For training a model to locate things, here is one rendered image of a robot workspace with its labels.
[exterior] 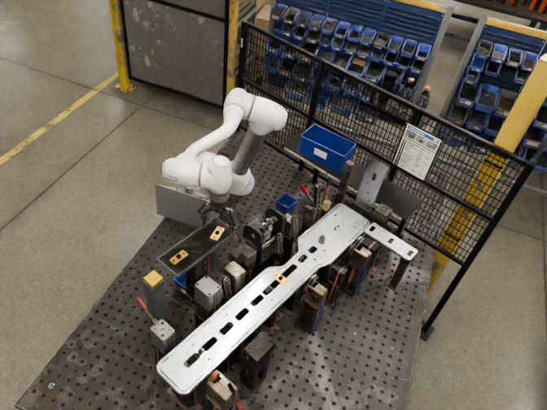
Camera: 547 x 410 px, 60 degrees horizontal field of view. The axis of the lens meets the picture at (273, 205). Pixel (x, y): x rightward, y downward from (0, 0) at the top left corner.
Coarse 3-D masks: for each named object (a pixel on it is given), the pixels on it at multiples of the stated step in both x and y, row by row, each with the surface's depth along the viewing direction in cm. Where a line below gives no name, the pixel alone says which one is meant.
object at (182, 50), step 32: (128, 0) 437; (160, 0) 423; (192, 0) 412; (224, 0) 401; (128, 32) 460; (160, 32) 445; (192, 32) 432; (224, 32) 420; (128, 64) 485; (160, 64) 470; (192, 64) 457; (224, 64) 441; (192, 96) 481; (224, 96) 465
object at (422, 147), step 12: (408, 132) 263; (420, 132) 258; (408, 144) 267; (420, 144) 262; (432, 144) 257; (408, 156) 271; (420, 156) 266; (432, 156) 261; (408, 168) 276; (420, 168) 270; (420, 180) 274
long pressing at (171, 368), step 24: (336, 216) 266; (360, 216) 269; (312, 240) 252; (336, 240) 254; (288, 264) 239; (312, 264) 241; (264, 288) 227; (288, 288) 229; (216, 312) 215; (264, 312) 218; (192, 336) 206; (216, 336) 207; (240, 336) 208; (168, 360) 197; (216, 360) 199; (168, 384) 191; (192, 384) 191
